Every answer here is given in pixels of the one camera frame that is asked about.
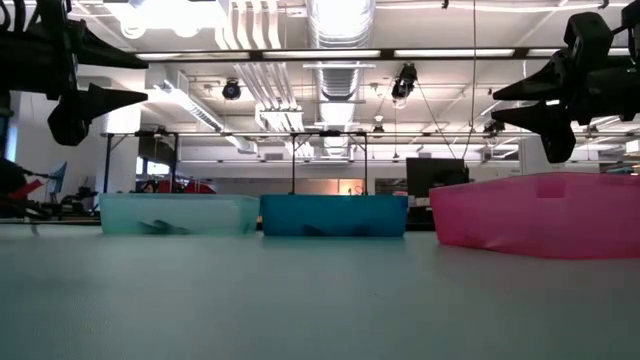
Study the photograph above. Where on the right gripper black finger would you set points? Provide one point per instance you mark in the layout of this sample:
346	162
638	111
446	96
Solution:
585	40
555	130

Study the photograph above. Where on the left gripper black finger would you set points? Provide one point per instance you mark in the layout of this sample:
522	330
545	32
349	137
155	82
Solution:
75	112
95	52

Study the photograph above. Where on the background monitor on arm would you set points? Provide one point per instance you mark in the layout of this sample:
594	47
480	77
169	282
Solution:
57	177

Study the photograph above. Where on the pink plastic bin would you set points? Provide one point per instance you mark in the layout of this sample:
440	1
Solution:
530	220

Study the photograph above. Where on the person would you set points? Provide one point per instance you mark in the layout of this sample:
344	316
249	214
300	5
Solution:
148	187

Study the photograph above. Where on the black background monitor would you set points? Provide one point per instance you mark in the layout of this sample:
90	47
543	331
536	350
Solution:
435	175

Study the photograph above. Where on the red background object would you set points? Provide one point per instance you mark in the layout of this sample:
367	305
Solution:
190	187

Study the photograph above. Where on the translucent teal plastic bin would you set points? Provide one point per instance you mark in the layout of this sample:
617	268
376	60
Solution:
200	212

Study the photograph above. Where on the blue plastic bin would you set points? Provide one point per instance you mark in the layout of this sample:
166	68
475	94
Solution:
332	212

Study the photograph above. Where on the black ceiling camera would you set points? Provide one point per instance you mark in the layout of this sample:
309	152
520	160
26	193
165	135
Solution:
231	90
404	82
494	128

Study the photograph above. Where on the black background workstation frame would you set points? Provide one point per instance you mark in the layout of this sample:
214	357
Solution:
107	165

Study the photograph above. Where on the silver air duct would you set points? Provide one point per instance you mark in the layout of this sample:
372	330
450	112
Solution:
340	85

